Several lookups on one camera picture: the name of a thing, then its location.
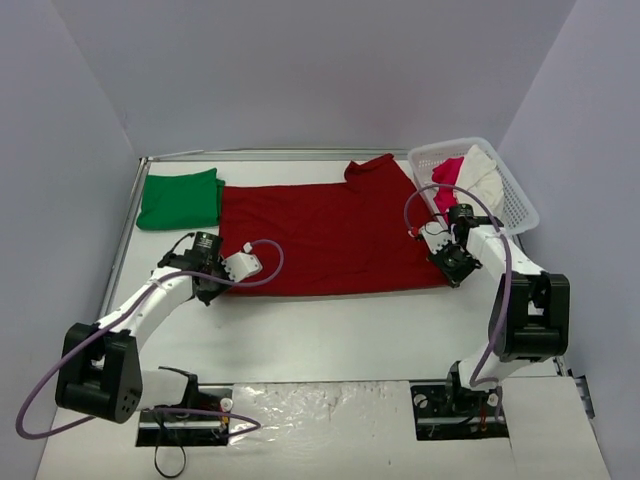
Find dark red t shirt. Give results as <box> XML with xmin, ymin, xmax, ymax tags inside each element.
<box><xmin>219</xmin><ymin>153</ymin><xmax>447</xmax><ymax>296</ymax></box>

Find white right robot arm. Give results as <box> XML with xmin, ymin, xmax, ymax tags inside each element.
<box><xmin>418</xmin><ymin>205</ymin><xmax>570</xmax><ymax>413</ymax></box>

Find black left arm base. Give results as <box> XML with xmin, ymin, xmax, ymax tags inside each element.
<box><xmin>135</xmin><ymin>384</ymin><xmax>233</xmax><ymax>448</ymax></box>

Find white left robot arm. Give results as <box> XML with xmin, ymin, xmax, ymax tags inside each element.
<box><xmin>55</xmin><ymin>232</ymin><xmax>229</xmax><ymax>423</ymax></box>

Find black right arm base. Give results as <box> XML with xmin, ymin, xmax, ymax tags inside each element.
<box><xmin>410</xmin><ymin>381</ymin><xmax>509</xmax><ymax>442</ymax></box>

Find white plastic laundry basket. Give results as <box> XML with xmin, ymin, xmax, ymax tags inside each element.
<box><xmin>407</xmin><ymin>137</ymin><xmax>540</xmax><ymax>237</ymax></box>

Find folded green t shirt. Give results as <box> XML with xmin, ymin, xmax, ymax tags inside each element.
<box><xmin>136</xmin><ymin>168</ymin><xmax>226</xmax><ymax>231</ymax></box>

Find pink t shirt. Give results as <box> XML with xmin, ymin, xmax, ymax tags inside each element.
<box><xmin>432</xmin><ymin>156</ymin><xmax>464</xmax><ymax>213</ymax></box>

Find cream white t shirt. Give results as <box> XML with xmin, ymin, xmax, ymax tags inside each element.
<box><xmin>456</xmin><ymin>144</ymin><xmax>505</xmax><ymax>218</ymax></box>

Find white foam front board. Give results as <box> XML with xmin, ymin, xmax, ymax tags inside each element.
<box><xmin>37</xmin><ymin>377</ymin><xmax>608</xmax><ymax>479</ymax></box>

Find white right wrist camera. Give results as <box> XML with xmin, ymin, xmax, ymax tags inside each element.
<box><xmin>408</xmin><ymin>222</ymin><xmax>451</xmax><ymax>255</ymax></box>

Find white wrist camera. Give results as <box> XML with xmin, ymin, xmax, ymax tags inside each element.
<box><xmin>408</xmin><ymin>222</ymin><xmax>451</xmax><ymax>255</ymax></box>
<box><xmin>221</xmin><ymin>252</ymin><xmax>263</xmax><ymax>283</ymax></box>

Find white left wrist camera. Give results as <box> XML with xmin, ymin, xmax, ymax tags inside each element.
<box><xmin>221</xmin><ymin>252</ymin><xmax>263</xmax><ymax>283</ymax></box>

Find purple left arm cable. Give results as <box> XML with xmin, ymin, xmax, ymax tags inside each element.
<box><xmin>15</xmin><ymin>239</ymin><xmax>286</xmax><ymax>440</ymax></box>

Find thin black cable loop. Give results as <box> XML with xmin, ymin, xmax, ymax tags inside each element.
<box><xmin>153</xmin><ymin>442</ymin><xmax>188</xmax><ymax>477</ymax></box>

